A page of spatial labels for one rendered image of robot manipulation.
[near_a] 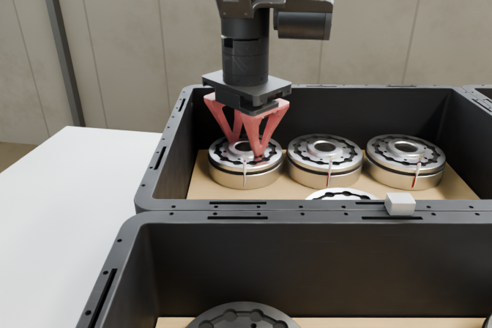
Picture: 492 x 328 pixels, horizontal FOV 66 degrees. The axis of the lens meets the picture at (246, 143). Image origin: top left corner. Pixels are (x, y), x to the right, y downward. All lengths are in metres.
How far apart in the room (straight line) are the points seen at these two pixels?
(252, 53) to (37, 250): 0.44
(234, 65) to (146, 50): 1.67
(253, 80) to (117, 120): 1.92
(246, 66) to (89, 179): 0.47
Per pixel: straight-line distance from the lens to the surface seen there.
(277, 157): 0.51
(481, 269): 0.36
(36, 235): 0.71
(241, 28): 0.44
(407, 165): 0.53
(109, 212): 0.71
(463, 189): 0.57
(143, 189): 0.33
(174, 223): 0.29
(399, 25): 1.94
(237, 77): 0.45
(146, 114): 2.24
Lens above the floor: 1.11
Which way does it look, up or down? 27 degrees down
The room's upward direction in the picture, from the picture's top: straight up
